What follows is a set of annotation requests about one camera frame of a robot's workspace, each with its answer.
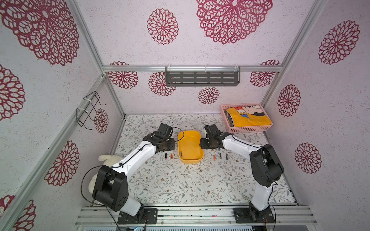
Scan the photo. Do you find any yellow plastic storage box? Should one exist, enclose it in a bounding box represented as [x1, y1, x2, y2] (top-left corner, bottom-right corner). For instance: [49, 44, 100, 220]
[178, 131, 204, 164]

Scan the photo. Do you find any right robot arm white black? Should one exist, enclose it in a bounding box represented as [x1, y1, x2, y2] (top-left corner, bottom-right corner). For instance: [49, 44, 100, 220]
[199, 124, 284, 224]

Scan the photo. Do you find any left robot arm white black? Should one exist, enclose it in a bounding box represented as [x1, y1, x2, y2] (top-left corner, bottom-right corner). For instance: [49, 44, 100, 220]
[92, 123, 175, 222]

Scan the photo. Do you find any yellow cartoon folded shirt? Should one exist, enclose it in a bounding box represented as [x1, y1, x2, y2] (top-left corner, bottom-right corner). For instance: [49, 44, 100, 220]
[225, 105, 272, 127]

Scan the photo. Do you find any white plush toy dog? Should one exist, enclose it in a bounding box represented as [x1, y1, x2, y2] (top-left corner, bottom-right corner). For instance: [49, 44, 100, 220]
[88, 155, 123, 194]

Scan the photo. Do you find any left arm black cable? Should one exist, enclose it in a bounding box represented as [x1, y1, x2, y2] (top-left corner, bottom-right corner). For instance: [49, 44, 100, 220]
[80, 126, 186, 231]

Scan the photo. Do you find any grey wall shelf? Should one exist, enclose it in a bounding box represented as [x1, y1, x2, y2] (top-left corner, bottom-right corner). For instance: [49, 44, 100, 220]
[165, 67, 241, 87]

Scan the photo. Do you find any black wire wall rack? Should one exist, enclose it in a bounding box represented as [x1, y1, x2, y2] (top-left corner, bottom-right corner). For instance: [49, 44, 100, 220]
[75, 91, 107, 131]

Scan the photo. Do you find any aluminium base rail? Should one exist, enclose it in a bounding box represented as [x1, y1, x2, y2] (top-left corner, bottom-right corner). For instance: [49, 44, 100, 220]
[74, 205, 318, 230]

